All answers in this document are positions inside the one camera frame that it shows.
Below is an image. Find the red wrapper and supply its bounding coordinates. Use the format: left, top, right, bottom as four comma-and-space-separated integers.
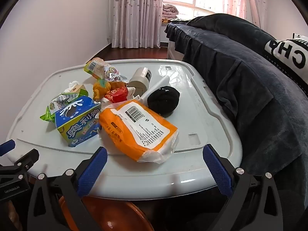
105, 87, 128, 103

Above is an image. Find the blue cookie box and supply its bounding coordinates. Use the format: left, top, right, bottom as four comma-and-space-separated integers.
55, 96, 102, 148

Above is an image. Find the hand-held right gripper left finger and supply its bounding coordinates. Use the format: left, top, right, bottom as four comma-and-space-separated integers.
27, 147, 108, 231

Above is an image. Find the orange tissue pack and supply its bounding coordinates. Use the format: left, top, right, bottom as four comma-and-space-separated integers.
99, 100, 180, 163

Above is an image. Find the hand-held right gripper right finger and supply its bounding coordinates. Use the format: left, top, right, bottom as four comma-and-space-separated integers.
203, 144, 284, 231

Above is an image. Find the silver rabbit print snack bag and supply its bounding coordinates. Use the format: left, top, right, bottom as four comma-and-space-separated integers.
84, 57, 128, 82

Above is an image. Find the small cardboard box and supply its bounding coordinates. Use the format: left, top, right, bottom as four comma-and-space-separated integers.
72, 84, 87, 94

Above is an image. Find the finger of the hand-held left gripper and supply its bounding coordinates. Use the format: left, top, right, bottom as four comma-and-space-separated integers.
0, 148, 39, 174
0, 140, 16, 157

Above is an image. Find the pink dotted curtain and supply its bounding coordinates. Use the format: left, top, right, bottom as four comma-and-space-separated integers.
109, 0, 164, 49

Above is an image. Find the black and white pillow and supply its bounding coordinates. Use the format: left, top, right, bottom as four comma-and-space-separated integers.
262, 32, 308, 89

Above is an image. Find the orange plush toy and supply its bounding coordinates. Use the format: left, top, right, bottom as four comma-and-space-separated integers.
93, 79, 128, 101

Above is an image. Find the green snack wrapper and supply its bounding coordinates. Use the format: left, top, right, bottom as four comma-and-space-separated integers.
40, 89, 89, 123

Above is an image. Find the white foam tube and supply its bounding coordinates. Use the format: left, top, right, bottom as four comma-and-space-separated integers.
141, 75, 171, 101

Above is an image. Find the black sock ball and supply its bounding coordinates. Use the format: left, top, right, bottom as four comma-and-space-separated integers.
147, 86, 180, 115

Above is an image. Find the orange plastic basin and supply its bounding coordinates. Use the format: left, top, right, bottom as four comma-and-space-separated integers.
59, 196, 154, 231

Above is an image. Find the folded pink quilt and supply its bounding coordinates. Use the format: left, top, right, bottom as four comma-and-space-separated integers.
162, 3, 180, 18

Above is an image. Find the beige tape roll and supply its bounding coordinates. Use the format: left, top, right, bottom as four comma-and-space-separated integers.
127, 67, 152, 97

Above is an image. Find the white crumpled tissue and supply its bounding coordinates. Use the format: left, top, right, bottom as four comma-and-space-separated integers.
64, 80, 80, 93

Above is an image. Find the white bed frame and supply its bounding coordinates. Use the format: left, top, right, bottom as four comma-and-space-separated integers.
168, 40, 184, 60

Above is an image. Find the dark grey blanket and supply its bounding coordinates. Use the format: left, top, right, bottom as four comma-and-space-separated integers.
165, 13, 308, 231

